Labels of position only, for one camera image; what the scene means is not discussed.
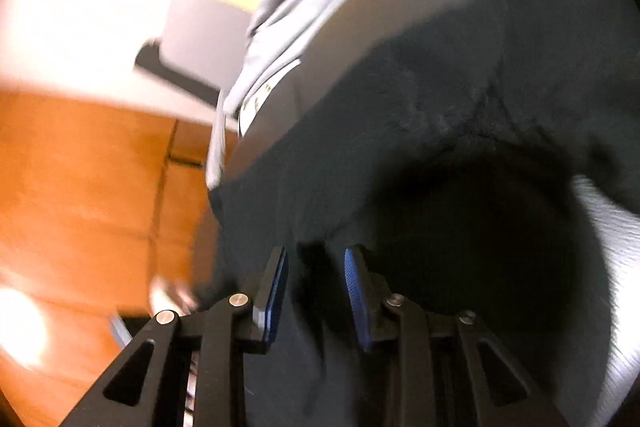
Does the wooden wardrobe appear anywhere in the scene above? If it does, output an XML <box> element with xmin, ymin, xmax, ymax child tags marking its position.
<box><xmin>1</xmin><ymin>92</ymin><xmax>217</xmax><ymax>426</ymax></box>

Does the black knit sweater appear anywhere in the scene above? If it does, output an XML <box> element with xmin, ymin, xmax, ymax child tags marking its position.
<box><xmin>210</xmin><ymin>0</ymin><xmax>639</xmax><ymax>426</ymax></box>

